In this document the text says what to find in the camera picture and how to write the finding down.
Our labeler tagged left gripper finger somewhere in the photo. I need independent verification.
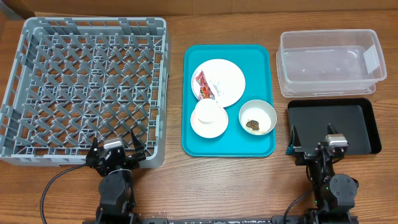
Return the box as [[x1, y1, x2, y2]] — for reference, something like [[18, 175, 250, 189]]
[[86, 138, 99, 165], [130, 130, 146, 161]]

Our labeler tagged brown food scrap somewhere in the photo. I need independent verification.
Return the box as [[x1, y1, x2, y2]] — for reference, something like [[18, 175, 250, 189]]
[[246, 119, 259, 131]]

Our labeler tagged grey bowl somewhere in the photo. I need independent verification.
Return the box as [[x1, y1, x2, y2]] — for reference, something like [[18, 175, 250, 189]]
[[239, 100, 277, 136]]

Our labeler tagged small pink-white bowl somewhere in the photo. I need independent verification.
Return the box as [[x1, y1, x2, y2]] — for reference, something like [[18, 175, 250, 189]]
[[190, 107, 229, 139]]

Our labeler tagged white paper cup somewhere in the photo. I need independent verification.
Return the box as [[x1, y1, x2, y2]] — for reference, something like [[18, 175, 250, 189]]
[[194, 98, 221, 123]]

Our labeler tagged red snack wrapper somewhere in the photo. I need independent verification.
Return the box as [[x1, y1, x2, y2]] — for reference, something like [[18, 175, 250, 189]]
[[195, 70, 215, 100]]

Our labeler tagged white tissue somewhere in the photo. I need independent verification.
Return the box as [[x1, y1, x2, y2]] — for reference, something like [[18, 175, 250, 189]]
[[210, 77, 224, 96]]

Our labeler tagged white rice pile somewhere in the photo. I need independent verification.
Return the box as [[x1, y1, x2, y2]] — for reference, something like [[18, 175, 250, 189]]
[[241, 108, 272, 135]]

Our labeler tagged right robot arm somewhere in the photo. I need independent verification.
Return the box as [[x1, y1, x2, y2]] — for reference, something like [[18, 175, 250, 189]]
[[282, 124, 359, 223]]

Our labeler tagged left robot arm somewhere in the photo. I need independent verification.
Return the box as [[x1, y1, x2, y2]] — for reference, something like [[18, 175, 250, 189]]
[[86, 131, 146, 223]]

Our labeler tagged black rectangular tray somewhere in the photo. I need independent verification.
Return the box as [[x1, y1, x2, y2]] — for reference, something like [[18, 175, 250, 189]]
[[287, 98, 382, 155]]

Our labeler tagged clear plastic bin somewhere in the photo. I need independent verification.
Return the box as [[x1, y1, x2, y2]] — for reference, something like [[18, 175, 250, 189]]
[[276, 29, 387, 98]]

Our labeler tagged grey plastic dish rack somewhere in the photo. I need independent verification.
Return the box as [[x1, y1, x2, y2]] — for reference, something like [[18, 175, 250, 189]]
[[1, 17, 171, 168]]

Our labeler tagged large white plate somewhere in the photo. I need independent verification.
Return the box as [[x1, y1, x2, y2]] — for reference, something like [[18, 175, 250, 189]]
[[190, 58, 246, 108]]

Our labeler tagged teal plastic serving tray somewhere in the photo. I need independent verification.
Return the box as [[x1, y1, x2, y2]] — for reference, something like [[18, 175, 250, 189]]
[[182, 45, 276, 157]]

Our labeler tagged right black cable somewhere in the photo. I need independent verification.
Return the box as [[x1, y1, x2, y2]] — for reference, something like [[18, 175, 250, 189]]
[[282, 189, 315, 224]]

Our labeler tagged black cable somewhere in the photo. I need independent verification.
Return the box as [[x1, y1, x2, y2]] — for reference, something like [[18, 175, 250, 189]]
[[282, 189, 315, 224], [40, 163, 90, 224]]

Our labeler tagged left black cable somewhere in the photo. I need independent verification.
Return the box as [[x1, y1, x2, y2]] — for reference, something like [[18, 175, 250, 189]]
[[40, 163, 90, 224]]

